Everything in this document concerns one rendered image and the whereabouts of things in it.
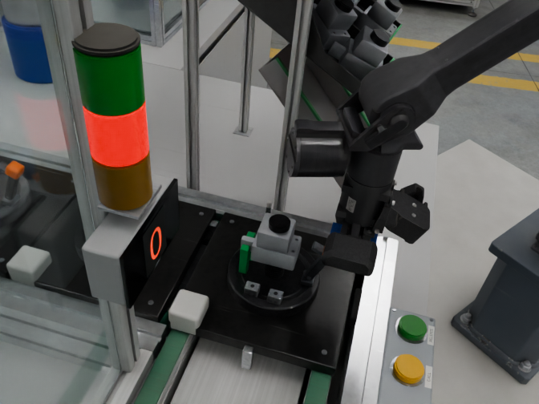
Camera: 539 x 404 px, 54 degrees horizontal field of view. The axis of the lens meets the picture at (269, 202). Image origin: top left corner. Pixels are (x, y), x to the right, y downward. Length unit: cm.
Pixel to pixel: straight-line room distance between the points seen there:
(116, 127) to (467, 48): 35
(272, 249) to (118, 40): 41
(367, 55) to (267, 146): 50
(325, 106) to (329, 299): 36
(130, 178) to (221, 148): 79
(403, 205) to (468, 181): 65
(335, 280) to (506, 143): 250
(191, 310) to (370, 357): 26
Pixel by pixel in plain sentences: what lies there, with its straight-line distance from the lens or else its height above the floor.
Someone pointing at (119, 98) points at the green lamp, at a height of 138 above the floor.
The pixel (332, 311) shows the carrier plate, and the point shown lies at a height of 97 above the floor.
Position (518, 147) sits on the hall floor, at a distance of 325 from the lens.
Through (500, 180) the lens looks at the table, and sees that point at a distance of 135.
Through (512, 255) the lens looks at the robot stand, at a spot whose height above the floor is 106.
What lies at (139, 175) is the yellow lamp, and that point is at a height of 130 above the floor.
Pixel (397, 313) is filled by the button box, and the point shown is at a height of 96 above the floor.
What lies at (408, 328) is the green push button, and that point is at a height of 97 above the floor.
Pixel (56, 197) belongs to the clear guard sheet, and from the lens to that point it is 47.
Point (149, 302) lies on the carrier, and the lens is 79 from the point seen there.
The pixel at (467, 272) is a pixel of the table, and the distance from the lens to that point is 109.
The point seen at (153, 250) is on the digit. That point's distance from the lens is 55.
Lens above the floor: 159
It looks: 41 degrees down
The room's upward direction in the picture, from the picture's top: 6 degrees clockwise
